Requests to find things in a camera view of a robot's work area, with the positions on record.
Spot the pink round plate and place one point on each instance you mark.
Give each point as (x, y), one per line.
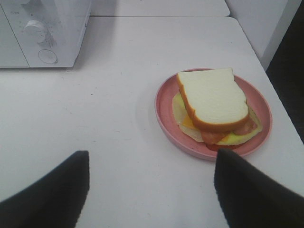
(163, 108)

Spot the round white door button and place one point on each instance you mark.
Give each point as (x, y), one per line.
(47, 56)

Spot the toast bread sandwich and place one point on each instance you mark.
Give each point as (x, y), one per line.
(211, 108)

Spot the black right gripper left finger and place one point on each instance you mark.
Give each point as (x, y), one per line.
(54, 201)

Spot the white round knob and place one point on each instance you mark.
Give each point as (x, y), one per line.
(36, 30)
(23, 2)

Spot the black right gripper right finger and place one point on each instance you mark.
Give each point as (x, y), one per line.
(251, 199)

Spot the white microwave oven body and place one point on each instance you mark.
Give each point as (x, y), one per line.
(66, 21)

